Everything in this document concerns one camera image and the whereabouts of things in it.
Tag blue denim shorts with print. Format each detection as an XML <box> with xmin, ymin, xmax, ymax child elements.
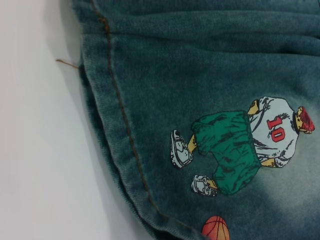
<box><xmin>56</xmin><ymin>0</ymin><xmax>320</xmax><ymax>240</ymax></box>

